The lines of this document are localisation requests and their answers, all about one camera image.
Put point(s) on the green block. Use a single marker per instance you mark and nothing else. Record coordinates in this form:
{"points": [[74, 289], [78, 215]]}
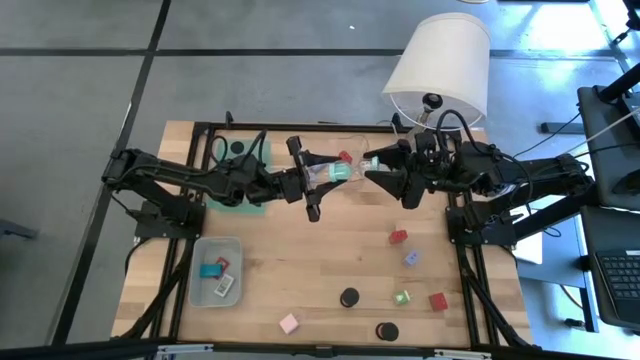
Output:
{"points": [[401, 297]]}

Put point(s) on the grey plastic bin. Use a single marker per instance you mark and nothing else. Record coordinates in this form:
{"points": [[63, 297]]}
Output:
{"points": [[200, 295]]}

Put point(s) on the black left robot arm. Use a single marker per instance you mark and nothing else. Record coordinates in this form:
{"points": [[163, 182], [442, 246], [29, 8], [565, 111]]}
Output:
{"points": [[175, 175]]}

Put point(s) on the black aluminium table frame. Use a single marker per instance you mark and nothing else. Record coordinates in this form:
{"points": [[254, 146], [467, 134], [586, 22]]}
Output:
{"points": [[300, 126]]}

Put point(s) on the black laptop keyboard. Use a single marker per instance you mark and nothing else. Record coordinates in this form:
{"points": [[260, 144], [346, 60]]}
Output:
{"points": [[622, 280]]}

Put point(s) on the black crossbeam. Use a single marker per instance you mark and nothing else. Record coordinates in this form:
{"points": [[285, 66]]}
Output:
{"points": [[100, 350]]}

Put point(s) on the lavender block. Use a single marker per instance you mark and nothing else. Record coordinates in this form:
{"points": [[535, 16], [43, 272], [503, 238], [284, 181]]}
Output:
{"points": [[411, 258]]}

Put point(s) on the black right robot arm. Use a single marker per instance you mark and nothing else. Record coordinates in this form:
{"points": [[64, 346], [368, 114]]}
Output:
{"points": [[550, 172]]}

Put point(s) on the teal rectangular box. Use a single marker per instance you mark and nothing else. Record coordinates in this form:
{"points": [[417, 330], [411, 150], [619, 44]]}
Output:
{"points": [[210, 270]]}

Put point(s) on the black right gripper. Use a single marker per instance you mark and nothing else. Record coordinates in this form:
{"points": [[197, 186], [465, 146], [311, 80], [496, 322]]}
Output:
{"points": [[422, 170]]}

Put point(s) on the small red box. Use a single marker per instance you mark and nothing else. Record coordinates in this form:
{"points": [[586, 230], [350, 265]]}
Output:
{"points": [[223, 261]]}

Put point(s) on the black side desk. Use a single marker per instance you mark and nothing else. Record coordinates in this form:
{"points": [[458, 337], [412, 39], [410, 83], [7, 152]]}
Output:
{"points": [[605, 150]]}

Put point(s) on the white paper sheet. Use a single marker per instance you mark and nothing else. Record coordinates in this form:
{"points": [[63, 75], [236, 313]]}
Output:
{"points": [[530, 250]]}

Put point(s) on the white sand timer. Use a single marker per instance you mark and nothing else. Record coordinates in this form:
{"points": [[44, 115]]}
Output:
{"points": [[387, 331]]}

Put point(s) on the red block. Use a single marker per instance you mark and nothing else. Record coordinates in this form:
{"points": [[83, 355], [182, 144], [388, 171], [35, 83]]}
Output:
{"points": [[438, 301], [345, 157], [398, 236]]}

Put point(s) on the black foot bar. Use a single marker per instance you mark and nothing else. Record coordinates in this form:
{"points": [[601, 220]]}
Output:
{"points": [[560, 128]]}

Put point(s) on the teal plastic tray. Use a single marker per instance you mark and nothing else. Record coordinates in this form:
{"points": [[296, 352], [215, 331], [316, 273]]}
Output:
{"points": [[235, 207]]}

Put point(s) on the table lamp white shade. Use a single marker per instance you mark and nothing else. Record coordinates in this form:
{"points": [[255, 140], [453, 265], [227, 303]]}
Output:
{"points": [[440, 55]]}

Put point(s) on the black stand bar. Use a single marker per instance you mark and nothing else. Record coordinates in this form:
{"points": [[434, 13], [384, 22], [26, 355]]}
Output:
{"points": [[620, 82]]}

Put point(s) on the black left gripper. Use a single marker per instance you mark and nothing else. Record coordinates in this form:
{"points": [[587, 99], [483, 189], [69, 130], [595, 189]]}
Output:
{"points": [[295, 185]]}

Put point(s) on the small white box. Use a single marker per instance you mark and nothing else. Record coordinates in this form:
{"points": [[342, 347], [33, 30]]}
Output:
{"points": [[224, 285]]}

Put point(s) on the black laptop desk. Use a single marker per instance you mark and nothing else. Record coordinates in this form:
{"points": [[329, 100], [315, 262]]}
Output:
{"points": [[597, 235]]}

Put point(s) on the black computer mouse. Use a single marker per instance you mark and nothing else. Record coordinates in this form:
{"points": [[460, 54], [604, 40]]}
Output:
{"points": [[629, 184]]}

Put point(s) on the grey chair base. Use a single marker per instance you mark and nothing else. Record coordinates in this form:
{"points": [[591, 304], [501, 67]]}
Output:
{"points": [[15, 229]]}

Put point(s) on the black tripod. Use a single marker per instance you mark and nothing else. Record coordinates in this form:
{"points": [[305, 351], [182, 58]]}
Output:
{"points": [[632, 15]]}

